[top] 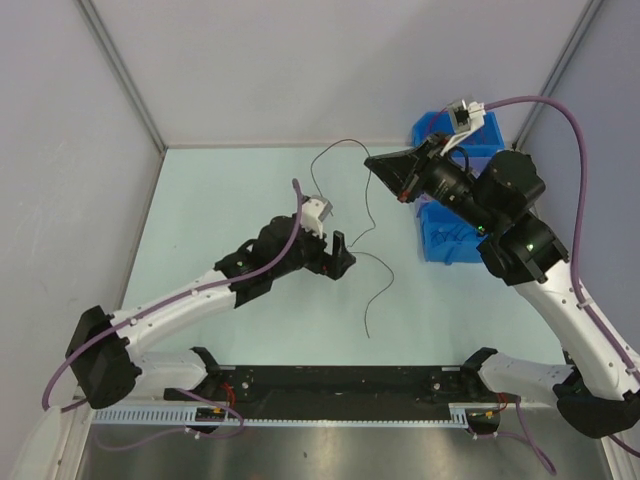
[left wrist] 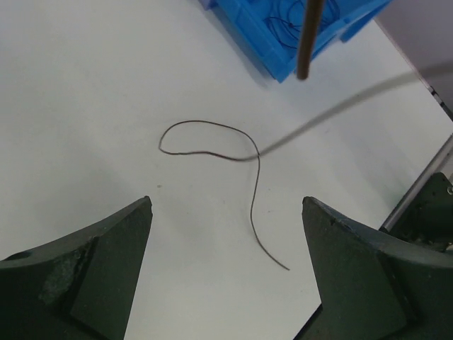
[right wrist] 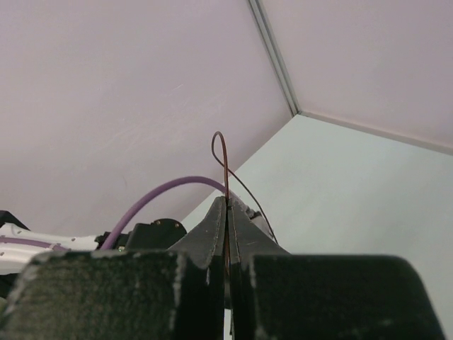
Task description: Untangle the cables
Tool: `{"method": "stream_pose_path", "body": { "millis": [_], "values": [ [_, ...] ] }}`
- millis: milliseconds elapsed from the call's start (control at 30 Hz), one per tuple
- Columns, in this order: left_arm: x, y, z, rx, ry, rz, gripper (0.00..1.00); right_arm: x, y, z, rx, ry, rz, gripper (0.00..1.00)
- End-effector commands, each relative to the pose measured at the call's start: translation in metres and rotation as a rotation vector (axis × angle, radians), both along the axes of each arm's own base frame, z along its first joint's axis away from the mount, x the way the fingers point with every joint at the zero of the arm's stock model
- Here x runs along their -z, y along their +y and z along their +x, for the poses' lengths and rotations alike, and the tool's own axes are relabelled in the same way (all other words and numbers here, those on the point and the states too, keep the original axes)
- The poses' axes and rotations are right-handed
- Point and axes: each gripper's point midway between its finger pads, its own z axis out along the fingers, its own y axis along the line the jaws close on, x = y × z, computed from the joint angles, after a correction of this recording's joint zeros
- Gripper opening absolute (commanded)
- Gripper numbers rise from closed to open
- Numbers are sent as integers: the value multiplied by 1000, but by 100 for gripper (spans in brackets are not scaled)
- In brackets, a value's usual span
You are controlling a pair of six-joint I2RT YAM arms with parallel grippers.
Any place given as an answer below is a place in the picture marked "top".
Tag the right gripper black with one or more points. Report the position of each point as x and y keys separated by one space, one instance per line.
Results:
x=402 y=170

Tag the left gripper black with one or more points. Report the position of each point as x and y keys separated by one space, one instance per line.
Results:
x=333 y=264

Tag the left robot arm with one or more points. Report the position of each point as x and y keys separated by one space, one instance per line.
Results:
x=111 y=355

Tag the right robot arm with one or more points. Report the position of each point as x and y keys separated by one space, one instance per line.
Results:
x=597 y=393

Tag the middle lavender bin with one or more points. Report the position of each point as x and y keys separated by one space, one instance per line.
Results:
x=476 y=164

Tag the near blue bin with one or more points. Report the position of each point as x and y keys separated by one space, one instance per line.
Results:
x=447 y=238

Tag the blue bin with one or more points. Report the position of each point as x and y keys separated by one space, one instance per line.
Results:
x=483 y=143
x=447 y=238

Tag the far blue bin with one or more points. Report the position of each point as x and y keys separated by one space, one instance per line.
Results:
x=483 y=143

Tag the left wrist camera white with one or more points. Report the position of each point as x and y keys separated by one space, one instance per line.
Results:
x=315 y=209

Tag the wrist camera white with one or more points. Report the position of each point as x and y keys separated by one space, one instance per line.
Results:
x=315 y=209
x=466 y=117

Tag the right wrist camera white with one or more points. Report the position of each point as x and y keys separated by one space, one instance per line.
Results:
x=466 y=117

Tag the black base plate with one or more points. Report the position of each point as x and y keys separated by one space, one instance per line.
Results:
x=345 y=393

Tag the white cable duct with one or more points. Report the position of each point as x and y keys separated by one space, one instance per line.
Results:
x=193 y=416

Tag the aluminium frame rail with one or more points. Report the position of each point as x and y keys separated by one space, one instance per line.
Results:
x=80 y=400

